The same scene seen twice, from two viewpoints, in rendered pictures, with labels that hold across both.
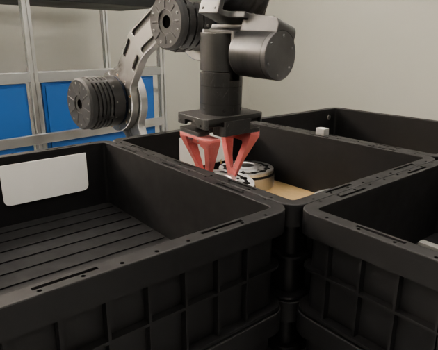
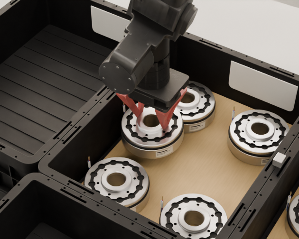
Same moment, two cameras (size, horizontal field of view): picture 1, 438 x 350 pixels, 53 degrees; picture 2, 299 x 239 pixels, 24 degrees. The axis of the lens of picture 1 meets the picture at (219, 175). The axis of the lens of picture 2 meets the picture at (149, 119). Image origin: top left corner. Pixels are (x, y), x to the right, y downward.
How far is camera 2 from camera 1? 1.03 m
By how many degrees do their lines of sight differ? 65
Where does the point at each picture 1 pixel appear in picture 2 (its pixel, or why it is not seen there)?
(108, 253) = (70, 106)
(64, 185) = not seen: hidden behind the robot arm
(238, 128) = (141, 99)
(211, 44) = not seen: hidden behind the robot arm
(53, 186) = (121, 36)
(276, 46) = (110, 71)
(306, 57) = not seen: outside the picture
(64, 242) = (80, 79)
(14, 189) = (98, 24)
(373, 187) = (90, 207)
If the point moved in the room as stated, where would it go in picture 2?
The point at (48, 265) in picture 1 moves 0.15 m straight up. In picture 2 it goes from (47, 87) to (38, 22)
